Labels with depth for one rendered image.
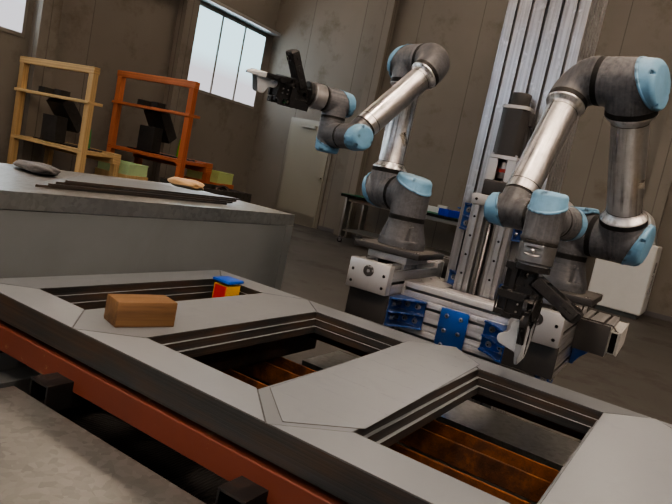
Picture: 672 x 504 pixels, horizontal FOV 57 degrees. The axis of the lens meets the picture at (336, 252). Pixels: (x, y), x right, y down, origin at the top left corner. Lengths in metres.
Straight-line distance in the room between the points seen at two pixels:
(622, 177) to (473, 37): 10.48
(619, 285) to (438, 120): 4.40
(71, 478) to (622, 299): 9.50
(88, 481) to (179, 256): 0.99
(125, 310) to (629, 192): 1.21
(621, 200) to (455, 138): 10.10
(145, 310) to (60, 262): 0.42
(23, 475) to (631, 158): 1.40
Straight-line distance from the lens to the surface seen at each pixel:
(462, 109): 11.80
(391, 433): 1.06
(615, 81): 1.59
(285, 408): 0.97
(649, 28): 11.50
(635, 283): 10.07
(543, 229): 1.31
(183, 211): 1.81
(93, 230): 1.63
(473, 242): 1.98
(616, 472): 1.10
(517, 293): 1.32
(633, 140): 1.64
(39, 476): 0.97
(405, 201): 1.94
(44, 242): 1.57
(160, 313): 1.25
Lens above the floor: 1.23
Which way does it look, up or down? 7 degrees down
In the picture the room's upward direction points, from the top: 12 degrees clockwise
